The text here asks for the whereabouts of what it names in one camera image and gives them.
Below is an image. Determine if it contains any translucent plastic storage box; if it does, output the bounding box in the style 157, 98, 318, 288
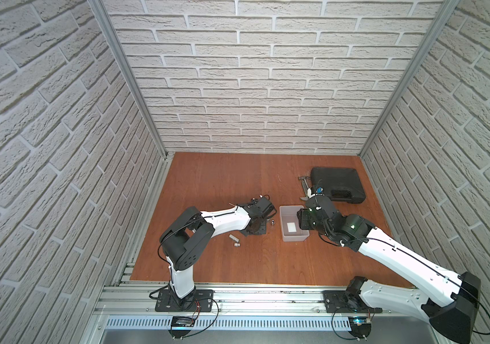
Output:
279, 206, 309, 242

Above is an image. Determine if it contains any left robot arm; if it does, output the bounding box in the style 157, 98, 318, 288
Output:
159, 196, 277, 300

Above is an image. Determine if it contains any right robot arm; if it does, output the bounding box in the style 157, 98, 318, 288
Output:
297, 194, 481, 343

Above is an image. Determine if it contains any white label in box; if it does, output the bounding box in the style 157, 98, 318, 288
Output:
287, 222, 297, 233

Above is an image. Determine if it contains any black plastic tool case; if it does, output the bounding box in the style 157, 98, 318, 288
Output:
310, 167, 366, 204

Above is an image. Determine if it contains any right controller board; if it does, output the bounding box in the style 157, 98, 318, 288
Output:
348, 318, 372, 341

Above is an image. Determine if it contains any controller board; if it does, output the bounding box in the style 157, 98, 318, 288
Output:
348, 318, 372, 341
168, 316, 196, 339

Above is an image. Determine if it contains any left controller board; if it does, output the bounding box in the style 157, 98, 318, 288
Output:
168, 316, 196, 339

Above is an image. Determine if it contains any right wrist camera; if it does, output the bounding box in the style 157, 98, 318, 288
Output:
307, 187, 324, 198

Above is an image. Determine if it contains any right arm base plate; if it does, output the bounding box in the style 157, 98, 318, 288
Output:
322, 290, 383, 314

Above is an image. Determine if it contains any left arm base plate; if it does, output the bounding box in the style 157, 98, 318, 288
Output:
149, 288, 214, 312

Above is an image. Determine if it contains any aluminium rail frame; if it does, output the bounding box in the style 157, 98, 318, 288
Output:
92, 264, 448, 332

